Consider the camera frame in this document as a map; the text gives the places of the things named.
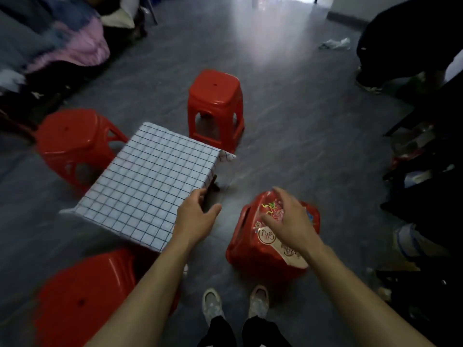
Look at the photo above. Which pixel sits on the person's right thumb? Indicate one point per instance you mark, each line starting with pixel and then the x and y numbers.
pixel 269 220

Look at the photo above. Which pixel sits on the person's right forearm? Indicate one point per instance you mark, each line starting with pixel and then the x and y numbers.
pixel 358 303

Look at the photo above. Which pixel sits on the person's right hand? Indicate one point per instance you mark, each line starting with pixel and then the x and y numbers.
pixel 294 227

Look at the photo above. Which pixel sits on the person's left forearm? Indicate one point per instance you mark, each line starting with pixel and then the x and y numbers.
pixel 144 296

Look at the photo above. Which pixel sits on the red plastic stool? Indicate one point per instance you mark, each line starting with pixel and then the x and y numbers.
pixel 215 101
pixel 83 299
pixel 76 140

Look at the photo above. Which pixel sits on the pile of clothes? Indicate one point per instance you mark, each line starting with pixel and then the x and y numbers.
pixel 54 43

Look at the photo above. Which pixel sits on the white checked tablecloth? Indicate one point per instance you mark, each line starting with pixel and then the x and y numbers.
pixel 144 180

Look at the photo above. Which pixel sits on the dark cluttered shelf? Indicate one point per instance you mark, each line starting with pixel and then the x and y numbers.
pixel 430 198

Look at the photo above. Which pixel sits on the person's left white shoe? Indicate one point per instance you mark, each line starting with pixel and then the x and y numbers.
pixel 212 305

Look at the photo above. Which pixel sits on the person's left hand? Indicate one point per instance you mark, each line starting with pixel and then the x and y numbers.
pixel 191 222

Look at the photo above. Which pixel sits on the person's right white shoe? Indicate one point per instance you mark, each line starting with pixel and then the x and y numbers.
pixel 259 301

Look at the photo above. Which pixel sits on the red stool with printed seat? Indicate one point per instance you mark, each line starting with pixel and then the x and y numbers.
pixel 253 249

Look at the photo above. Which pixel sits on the person's black trousers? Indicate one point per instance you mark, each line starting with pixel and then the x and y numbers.
pixel 220 334

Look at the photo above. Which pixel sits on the person's white shoe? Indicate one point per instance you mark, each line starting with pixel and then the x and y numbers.
pixel 259 301
pixel 212 305

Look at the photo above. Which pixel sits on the person's left thumb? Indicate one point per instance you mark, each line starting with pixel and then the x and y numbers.
pixel 213 212

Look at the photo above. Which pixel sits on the crumpled clear plastic bag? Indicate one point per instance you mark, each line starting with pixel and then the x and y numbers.
pixel 335 44

